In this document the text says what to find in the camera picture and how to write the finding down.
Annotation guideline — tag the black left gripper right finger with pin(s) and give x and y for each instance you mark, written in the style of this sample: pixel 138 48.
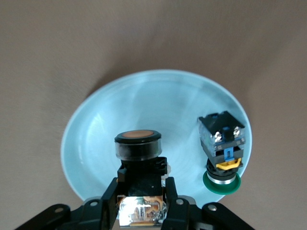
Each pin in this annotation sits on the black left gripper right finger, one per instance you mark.
pixel 187 215

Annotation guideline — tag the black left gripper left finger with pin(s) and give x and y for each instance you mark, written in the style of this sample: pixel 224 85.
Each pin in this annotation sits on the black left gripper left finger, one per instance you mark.
pixel 96 215

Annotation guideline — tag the orange push button switch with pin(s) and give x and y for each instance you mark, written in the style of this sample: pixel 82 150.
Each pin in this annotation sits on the orange push button switch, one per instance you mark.
pixel 139 167

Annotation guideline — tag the light blue round plate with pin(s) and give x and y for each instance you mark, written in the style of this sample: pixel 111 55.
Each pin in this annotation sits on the light blue round plate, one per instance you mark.
pixel 156 103

